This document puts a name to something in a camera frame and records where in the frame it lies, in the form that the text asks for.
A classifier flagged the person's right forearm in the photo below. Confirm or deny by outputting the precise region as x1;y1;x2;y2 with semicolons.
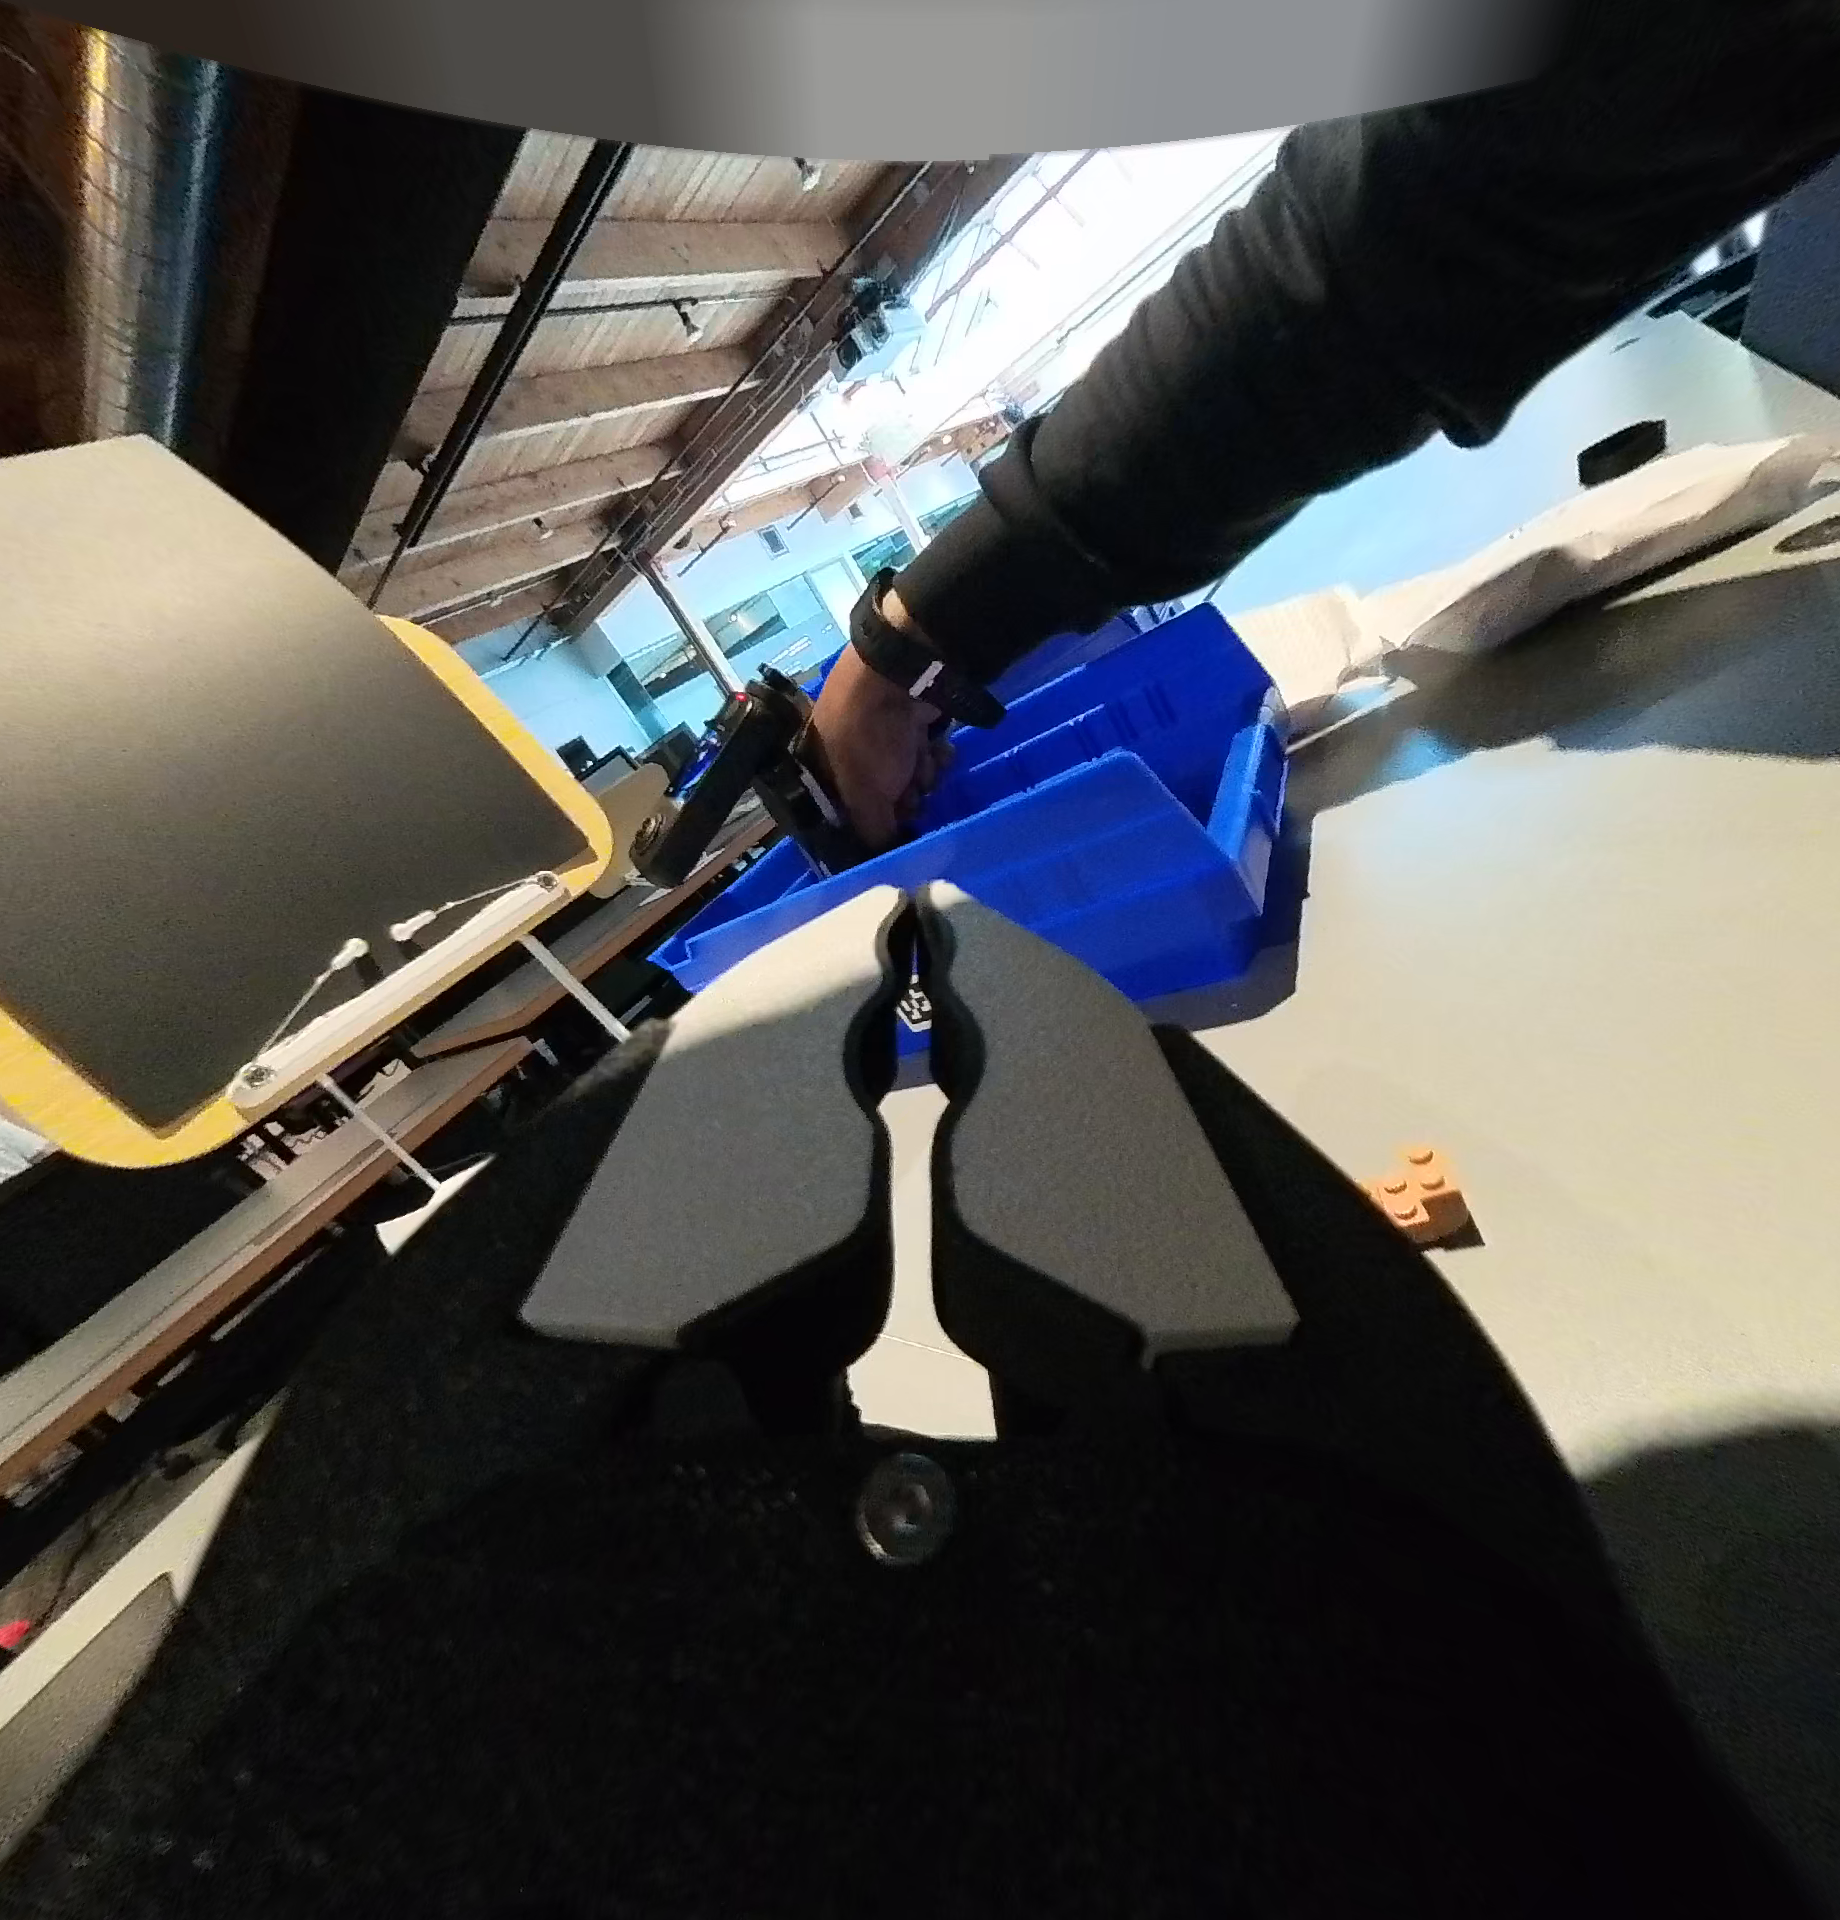
890;30;1840;694

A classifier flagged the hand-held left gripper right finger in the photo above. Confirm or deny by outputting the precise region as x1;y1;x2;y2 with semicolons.
917;879;1300;1367

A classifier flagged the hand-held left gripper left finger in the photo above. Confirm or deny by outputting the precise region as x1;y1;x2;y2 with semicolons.
519;885;913;1351

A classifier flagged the silver ventilation duct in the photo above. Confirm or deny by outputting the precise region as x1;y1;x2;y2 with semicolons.
77;30;242;439

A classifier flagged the blue storage bin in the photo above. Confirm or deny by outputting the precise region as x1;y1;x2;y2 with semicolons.
918;600;1300;962
654;749;1286;1039

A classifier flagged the dark panel with yellow rim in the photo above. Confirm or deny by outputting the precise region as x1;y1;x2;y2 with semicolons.
0;435;616;1175

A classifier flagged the grey desk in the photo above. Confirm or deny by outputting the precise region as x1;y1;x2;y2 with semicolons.
845;256;1840;1920

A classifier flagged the grey box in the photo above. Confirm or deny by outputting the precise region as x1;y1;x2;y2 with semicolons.
1741;133;1840;396

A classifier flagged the person's right hand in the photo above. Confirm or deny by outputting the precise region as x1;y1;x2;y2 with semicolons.
797;644;956;871

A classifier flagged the black wristwatch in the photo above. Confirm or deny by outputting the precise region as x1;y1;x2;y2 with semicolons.
848;568;1012;733

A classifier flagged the white crumpled bag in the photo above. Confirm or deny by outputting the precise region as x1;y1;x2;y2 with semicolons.
1277;433;1840;733

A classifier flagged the orange toy brick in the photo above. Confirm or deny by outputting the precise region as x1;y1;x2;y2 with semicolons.
1358;1145;1480;1249

